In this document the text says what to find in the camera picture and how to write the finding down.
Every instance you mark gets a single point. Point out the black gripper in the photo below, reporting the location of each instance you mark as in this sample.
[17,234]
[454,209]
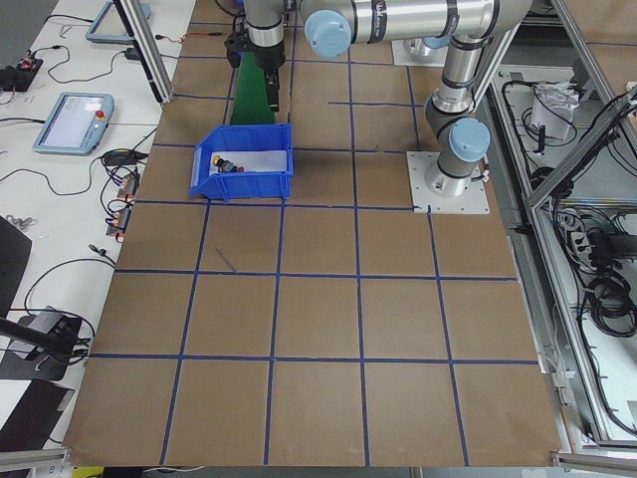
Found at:
[267,58]

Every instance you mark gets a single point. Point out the black push button switch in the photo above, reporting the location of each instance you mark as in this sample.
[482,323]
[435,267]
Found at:
[227,166]

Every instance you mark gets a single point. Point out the yellow-capped push button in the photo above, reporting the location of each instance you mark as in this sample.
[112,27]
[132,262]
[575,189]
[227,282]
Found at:
[219,163]

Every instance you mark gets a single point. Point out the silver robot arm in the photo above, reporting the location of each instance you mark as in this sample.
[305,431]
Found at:
[265,19]
[332,26]

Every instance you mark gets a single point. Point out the green conveyor belt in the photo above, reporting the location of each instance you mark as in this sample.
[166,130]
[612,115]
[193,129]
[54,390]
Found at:
[251,104]

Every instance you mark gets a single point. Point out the left blue storage bin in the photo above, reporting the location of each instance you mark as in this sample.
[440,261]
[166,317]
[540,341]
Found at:
[242,185]

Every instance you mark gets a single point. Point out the white foam pad left bin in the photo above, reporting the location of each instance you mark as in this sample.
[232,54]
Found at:
[254,161]

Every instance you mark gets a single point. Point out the black power adapter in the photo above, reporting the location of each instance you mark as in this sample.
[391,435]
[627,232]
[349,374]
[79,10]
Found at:
[131,54]

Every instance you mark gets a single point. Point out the far teach pendant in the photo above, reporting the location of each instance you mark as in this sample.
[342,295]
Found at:
[107,28]

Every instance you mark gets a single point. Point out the teach pendant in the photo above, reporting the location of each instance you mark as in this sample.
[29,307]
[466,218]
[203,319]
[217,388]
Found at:
[107,28]
[76,124]

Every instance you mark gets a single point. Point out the near teach pendant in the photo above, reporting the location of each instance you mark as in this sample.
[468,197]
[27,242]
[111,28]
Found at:
[76,124]

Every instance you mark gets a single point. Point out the crumpled white paper bag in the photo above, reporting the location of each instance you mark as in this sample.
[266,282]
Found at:
[553,108]

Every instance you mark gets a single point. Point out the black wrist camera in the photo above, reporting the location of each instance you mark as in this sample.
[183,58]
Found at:
[236,45]

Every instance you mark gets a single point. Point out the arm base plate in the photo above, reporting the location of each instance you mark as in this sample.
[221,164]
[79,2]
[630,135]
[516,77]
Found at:
[419,52]
[433,192]

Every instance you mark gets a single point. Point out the aluminium frame post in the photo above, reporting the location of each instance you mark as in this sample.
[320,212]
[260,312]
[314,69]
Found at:
[137,28]

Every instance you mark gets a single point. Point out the black camera stand base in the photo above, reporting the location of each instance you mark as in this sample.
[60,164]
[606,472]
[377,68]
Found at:
[41,346]

